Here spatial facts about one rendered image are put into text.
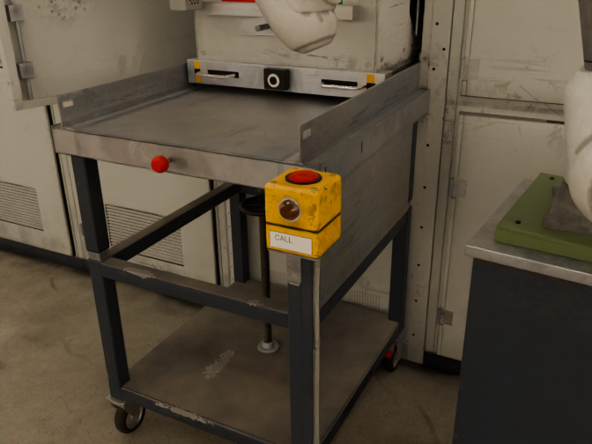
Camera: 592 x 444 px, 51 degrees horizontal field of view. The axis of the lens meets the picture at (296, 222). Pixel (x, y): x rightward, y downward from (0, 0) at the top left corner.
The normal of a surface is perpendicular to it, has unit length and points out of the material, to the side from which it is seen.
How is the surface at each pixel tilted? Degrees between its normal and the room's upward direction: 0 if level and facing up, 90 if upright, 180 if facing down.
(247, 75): 90
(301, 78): 90
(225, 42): 90
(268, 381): 0
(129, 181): 90
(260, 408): 0
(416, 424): 0
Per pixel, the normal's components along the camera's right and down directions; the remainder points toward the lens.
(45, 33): 0.70, 0.28
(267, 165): -0.46, 0.36
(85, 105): 0.89, 0.18
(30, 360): -0.01, -0.91
